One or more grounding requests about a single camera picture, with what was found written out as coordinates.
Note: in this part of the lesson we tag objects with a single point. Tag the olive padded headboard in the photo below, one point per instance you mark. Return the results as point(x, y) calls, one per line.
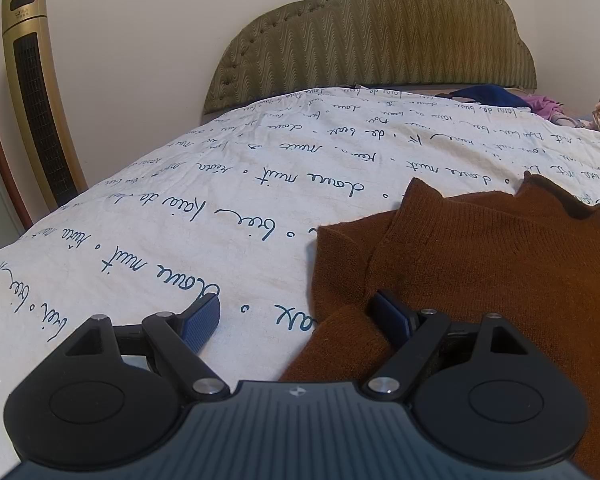
point(387, 43)

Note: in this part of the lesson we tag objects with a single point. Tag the purple garment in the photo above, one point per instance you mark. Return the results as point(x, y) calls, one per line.
point(552, 111)

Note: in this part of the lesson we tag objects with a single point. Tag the gold tower fan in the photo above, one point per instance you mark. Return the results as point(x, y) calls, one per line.
point(36, 99)

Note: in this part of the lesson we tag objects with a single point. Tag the brown knit sweater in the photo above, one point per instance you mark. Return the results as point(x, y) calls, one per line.
point(533, 256)

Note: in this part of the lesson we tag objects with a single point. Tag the white script-print duvet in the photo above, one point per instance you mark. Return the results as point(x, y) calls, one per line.
point(232, 207)

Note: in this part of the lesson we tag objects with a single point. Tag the dark blue garment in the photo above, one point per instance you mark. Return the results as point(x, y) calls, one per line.
point(485, 94)

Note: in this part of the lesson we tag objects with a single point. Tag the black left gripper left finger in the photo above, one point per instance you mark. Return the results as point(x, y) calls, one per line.
point(109, 394)

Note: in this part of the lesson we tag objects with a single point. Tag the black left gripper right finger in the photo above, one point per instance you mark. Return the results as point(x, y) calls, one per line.
point(481, 391)

